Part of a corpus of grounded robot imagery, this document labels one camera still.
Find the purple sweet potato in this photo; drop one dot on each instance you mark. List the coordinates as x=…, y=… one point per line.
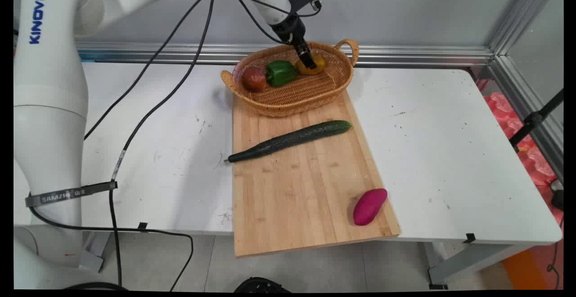
x=369, y=207

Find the long dark green cucumber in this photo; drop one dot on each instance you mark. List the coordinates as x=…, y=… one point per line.
x=292, y=138

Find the orange box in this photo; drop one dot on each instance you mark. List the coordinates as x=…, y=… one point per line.
x=524, y=270

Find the aluminium frame post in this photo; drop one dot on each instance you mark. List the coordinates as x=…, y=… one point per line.
x=524, y=18

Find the black round object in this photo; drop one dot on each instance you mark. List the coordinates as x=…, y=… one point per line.
x=261, y=285

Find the grey table leg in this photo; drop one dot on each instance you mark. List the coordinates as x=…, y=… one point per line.
x=92, y=254
x=468, y=263

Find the green bell pepper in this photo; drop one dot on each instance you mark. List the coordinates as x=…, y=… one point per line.
x=280, y=73

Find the long aluminium frame rail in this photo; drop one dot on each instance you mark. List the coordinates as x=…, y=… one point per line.
x=405, y=55

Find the pink red foam packing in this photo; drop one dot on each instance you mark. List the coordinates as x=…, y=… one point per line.
x=500, y=108

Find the red tomato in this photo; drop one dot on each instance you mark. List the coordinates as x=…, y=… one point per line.
x=254, y=79

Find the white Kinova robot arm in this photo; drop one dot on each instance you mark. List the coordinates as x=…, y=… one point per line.
x=49, y=108

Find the yellow orange bell pepper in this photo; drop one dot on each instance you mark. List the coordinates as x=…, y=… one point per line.
x=318, y=65

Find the black tape tab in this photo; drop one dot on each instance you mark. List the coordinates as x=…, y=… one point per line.
x=142, y=227
x=469, y=238

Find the woven wicker basket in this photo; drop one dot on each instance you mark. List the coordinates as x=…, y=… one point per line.
x=297, y=96

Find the wooden cutting board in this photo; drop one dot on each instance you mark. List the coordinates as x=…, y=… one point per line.
x=306, y=198

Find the short aluminium frame rail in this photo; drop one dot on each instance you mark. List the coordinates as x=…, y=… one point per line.
x=526, y=99

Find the black tripod stand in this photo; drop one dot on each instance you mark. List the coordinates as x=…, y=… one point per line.
x=533, y=119

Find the small black device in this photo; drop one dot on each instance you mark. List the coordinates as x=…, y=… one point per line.
x=558, y=198

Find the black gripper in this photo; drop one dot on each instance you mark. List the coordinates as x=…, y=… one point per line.
x=288, y=29

